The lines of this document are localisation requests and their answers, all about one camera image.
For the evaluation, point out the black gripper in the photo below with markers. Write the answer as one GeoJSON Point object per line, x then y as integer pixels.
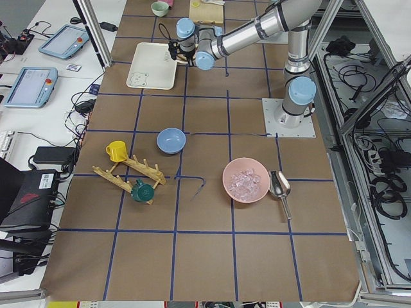
{"type": "Point", "coordinates": [188, 54]}

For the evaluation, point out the white round plate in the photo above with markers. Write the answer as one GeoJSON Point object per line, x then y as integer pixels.
{"type": "Point", "coordinates": [181, 59]}

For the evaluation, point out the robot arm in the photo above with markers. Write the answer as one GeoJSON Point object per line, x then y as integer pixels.
{"type": "Point", "coordinates": [202, 46]}

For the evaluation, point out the cream bear tray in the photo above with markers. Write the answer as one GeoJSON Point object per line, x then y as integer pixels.
{"type": "Point", "coordinates": [152, 67]}

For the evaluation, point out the wooden cutting board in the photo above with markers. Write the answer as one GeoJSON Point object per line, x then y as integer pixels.
{"type": "Point", "coordinates": [206, 13]}

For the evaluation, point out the light green bowl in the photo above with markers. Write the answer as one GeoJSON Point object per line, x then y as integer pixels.
{"type": "Point", "coordinates": [160, 8]}

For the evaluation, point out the pink cloth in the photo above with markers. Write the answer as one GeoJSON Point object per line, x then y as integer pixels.
{"type": "Point", "coordinates": [169, 2]}

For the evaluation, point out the blue bowl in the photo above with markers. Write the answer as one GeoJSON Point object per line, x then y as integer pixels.
{"type": "Point", "coordinates": [171, 140]}

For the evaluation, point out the small power brick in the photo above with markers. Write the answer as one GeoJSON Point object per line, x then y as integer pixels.
{"type": "Point", "coordinates": [108, 26]}

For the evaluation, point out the yellow mug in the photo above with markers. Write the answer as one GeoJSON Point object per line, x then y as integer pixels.
{"type": "Point", "coordinates": [117, 151]}

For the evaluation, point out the far teach pendant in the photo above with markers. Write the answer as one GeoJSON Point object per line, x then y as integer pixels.
{"type": "Point", "coordinates": [67, 41]}

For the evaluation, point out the teach pendant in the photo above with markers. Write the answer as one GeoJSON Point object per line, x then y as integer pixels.
{"type": "Point", "coordinates": [32, 88]}
{"type": "Point", "coordinates": [67, 41]}

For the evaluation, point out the pink bowl with ice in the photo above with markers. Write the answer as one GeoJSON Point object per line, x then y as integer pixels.
{"type": "Point", "coordinates": [246, 180]}

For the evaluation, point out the dark green mug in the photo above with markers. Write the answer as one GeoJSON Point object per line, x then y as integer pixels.
{"type": "Point", "coordinates": [142, 192]}

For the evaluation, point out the metal scoop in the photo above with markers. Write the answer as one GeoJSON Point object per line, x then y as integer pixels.
{"type": "Point", "coordinates": [280, 188]}

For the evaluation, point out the black power adapter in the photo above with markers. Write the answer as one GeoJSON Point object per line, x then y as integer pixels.
{"type": "Point", "coordinates": [53, 155]}

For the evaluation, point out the near teach pendant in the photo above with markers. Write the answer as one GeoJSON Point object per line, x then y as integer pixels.
{"type": "Point", "coordinates": [32, 88]}

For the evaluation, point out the black computer box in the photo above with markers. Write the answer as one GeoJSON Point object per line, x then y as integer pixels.
{"type": "Point", "coordinates": [26, 198]}

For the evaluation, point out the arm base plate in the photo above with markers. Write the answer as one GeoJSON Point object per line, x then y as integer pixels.
{"type": "Point", "coordinates": [278, 38]}
{"type": "Point", "coordinates": [296, 127]}

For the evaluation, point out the aluminium frame post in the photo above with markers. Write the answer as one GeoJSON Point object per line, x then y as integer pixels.
{"type": "Point", "coordinates": [89, 19]}

